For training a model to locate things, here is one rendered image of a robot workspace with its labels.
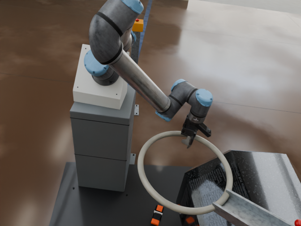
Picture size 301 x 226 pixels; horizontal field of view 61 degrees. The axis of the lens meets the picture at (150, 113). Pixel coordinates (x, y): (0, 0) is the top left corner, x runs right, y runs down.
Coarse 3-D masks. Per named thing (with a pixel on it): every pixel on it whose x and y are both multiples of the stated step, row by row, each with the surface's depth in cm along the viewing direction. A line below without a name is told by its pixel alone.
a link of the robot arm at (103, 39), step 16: (96, 16) 89; (96, 32) 89; (112, 32) 89; (96, 48) 92; (112, 48) 92; (112, 64) 99; (128, 64) 102; (128, 80) 107; (144, 80) 111; (144, 96) 118; (160, 96) 122; (160, 112) 130; (176, 112) 134
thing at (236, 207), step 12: (228, 192) 121; (216, 204) 114; (228, 204) 119; (240, 204) 119; (252, 204) 113; (228, 216) 111; (240, 216) 113; (252, 216) 113; (264, 216) 111; (276, 216) 107
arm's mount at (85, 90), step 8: (88, 48) 173; (80, 56) 173; (80, 64) 173; (80, 72) 172; (88, 72) 172; (80, 80) 172; (88, 80) 172; (120, 80) 171; (80, 88) 171; (88, 88) 171; (96, 88) 171; (104, 88) 171; (112, 88) 171; (120, 88) 170; (80, 96) 174; (88, 96) 173; (96, 96) 171; (104, 96) 170; (112, 96) 170; (120, 96) 170; (96, 104) 176; (104, 104) 175; (112, 104) 174; (120, 104) 175
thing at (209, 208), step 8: (160, 136) 142; (168, 136) 145; (184, 136) 147; (144, 144) 136; (208, 144) 144; (144, 152) 132; (216, 152) 141; (224, 160) 137; (224, 168) 135; (144, 176) 121; (144, 184) 119; (232, 184) 127; (152, 192) 116; (224, 192) 123; (160, 200) 114; (224, 200) 119; (168, 208) 113; (176, 208) 112; (184, 208) 113; (192, 208) 114; (200, 208) 114; (208, 208) 115
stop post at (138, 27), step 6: (138, 24) 239; (132, 30) 243; (138, 30) 243; (138, 36) 249; (138, 42) 253; (132, 48) 257; (138, 48) 257; (132, 54) 261; (138, 54) 261; (138, 108) 314; (138, 114) 305
